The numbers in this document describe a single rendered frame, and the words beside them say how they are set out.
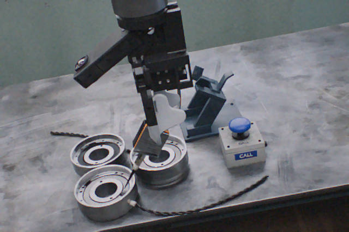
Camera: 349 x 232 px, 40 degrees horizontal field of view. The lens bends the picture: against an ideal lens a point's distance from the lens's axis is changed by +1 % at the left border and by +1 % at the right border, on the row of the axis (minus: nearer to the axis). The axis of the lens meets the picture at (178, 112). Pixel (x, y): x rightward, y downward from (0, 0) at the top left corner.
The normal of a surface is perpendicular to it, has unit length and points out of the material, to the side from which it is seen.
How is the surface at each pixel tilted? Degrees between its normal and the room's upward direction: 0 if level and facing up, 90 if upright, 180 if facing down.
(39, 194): 0
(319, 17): 90
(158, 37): 90
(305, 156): 0
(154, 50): 90
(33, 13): 90
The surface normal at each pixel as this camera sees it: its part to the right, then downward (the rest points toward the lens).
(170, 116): 0.15, 0.46
